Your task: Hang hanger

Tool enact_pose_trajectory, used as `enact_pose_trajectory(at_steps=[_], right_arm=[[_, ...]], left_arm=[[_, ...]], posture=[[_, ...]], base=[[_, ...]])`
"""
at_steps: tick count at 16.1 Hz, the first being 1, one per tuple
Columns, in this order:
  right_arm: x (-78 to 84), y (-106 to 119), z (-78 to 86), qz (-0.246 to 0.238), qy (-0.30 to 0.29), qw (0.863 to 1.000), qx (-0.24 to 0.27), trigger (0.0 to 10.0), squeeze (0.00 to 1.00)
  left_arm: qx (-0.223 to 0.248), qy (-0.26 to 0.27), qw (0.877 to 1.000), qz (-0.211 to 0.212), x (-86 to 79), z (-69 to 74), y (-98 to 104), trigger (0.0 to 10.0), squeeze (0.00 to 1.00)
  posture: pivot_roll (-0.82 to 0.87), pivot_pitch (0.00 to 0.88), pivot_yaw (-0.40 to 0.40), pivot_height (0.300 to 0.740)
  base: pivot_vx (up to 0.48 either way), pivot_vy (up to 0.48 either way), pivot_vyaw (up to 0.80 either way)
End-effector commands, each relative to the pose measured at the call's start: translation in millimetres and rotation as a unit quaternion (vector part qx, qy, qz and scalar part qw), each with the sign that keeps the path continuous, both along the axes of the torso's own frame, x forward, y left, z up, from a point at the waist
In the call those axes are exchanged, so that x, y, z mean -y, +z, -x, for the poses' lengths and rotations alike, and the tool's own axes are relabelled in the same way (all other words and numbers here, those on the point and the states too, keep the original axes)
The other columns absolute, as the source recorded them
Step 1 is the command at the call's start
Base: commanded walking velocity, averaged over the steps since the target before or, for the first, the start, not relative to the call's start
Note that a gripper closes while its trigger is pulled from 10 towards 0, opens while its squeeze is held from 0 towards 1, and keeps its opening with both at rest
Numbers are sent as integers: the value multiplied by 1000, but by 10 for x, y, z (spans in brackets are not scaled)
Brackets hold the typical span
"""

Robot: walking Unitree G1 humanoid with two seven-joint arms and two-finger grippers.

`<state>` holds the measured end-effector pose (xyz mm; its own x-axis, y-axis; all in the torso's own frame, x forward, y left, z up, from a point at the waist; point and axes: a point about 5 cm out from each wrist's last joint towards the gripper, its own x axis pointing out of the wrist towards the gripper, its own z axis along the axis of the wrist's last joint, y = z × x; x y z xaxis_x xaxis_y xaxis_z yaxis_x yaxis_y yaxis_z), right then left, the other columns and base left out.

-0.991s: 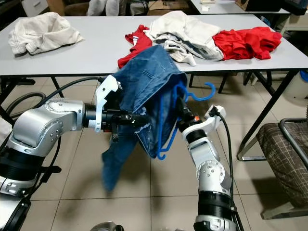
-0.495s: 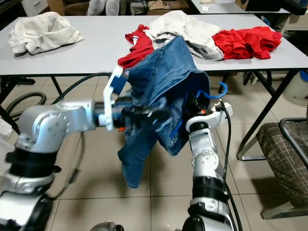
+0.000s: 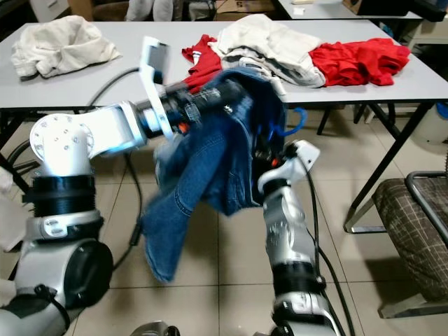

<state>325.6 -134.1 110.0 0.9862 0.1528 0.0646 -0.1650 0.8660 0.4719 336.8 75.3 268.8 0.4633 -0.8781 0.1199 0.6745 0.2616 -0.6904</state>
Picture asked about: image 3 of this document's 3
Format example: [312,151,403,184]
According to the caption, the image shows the small white table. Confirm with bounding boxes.
[276,0,448,20]

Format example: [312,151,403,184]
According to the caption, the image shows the beige crumpled garment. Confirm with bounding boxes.
[210,14,328,88]

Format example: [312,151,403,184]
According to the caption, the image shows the person's legs in grey trousers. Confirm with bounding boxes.
[126,0,184,22]

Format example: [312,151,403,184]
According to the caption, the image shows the white table with black legs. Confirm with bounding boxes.
[0,19,448,234]

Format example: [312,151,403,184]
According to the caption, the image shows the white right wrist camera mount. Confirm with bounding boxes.
[258,140,321,195]

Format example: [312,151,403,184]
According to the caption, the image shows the brown cardboard box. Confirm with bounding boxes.
[213,0,281,20]

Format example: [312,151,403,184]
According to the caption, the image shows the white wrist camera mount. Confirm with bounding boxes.
[139,36,176,141]
[258,140,321,195]

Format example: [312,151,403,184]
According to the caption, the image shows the off-white garment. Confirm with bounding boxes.
[10,15,121,79]

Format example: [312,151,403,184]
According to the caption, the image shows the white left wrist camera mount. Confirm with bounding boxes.
[139,36,176,141]

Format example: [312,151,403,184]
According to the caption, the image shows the blue denim garment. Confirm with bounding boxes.
[140,66,289,284]

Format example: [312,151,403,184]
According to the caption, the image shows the small red garment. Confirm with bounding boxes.
[181,35,223,93]

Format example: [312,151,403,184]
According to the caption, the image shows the large red garment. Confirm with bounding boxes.
[308,37,412,88]

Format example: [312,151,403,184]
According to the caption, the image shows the brown checked chair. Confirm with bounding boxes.
[371,171,448,319]

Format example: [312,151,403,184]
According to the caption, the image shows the blue plastic hanger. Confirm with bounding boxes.
[273,106,309,139]

